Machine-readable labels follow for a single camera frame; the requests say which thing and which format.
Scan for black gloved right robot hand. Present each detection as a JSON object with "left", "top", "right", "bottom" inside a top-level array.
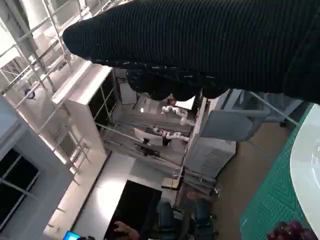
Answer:
[{"left": 62, "top": 0, "right": 320, "bottom": 105}]

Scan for purple toy grape bunch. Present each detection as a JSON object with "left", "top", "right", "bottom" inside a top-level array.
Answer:
[{"left": 266, "top": 221, "right": 311, "bottom": 240}]

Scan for white square plate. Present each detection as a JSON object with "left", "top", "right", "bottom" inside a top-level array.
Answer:
[{"left": 289, "top": 103, "right": 320, "bottom": 238}]

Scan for grey chair with metal legs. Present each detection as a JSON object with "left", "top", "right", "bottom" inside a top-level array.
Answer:
[{"left": 199, "top": 88, "right": 300, "bottom": 161}]

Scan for white cabinet on wheels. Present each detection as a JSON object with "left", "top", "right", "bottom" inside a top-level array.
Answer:
[{"left": 183, "top": 97, "right": 237, "bottom": 180}]

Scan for white shelving unit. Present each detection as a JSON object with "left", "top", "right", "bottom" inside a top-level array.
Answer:
[{"left": 51, "top": 61, "right": 118, "bottom": 174}]

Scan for teal office chair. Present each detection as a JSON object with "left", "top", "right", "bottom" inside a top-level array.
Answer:
[
  {"left": 192, "top": 199, "right": 214, "bottom": 227},
  {"left": 156, "top": 201, "right": 176, "bottom": 232}
]

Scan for green cutting mat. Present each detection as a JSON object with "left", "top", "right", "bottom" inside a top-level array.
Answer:
[{"left": 239, "top": 102, "right": 320, "bottom": 240}]

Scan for person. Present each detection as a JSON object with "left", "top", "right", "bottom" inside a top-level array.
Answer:
[{"left": 112, "top": 220, "right": 144, "bottom": 240}]

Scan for blue lit device screen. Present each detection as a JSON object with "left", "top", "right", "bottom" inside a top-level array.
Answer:
[{"left": 63, "top": 231, "right": 81, "bottom": 240}]

